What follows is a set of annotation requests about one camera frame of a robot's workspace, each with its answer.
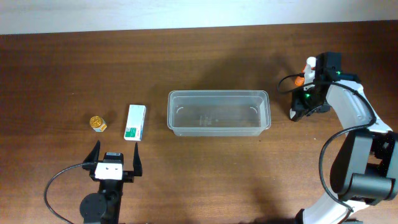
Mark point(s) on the white lotion bottle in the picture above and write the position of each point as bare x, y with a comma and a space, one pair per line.
309, 70

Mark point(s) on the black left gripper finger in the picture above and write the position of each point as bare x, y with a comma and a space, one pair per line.
91, 159
137, 164

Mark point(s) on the orange vitamin tube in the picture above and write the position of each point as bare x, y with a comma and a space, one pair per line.
300, 79

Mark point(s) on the clear plastic container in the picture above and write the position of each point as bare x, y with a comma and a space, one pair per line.
197, 113

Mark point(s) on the white green medicine box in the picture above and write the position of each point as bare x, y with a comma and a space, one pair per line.
135, 123

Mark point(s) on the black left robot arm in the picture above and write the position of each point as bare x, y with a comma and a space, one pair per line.
104, 205

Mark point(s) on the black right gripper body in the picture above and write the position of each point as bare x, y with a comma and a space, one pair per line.
302, 107

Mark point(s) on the small gold-lidded balm jar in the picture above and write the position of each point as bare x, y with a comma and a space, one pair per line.
98, 124

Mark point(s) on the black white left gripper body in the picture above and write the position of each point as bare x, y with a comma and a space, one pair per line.
127, 176

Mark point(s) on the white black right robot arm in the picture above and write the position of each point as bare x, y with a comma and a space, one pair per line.
357, 165

